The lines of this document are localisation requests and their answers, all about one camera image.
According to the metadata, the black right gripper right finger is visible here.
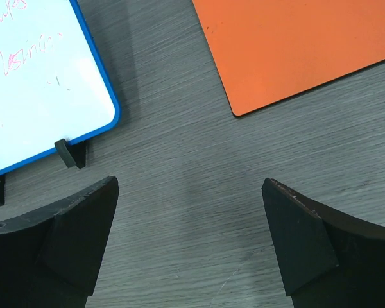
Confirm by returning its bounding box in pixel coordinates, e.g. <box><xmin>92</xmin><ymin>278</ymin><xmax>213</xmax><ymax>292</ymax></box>
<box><xmin>262</xmin><ymin>178</ymin><xmax>385</xmax><ymax>307</ymax></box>

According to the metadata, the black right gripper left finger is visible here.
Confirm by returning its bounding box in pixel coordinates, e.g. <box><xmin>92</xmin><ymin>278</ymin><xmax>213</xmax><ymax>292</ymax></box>
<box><xmin>0</xmin><ymin>176</ymin><xmax>119</xmax><ymax>307</ymax></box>

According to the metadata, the blue framed whiteboard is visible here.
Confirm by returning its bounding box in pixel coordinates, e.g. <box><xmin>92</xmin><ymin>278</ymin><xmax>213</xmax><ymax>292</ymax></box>
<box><xmin>0</xmin><ymin>0</ymin><xmax>121</xmax><ymax>175</ymax></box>

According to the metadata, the orange clipboard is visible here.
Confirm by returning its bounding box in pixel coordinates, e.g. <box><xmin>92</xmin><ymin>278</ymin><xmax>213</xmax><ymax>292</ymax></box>
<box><xmin>193</xmin><ymin>0</ymin><xmax>385</xmax><ymax>116</ymax></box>

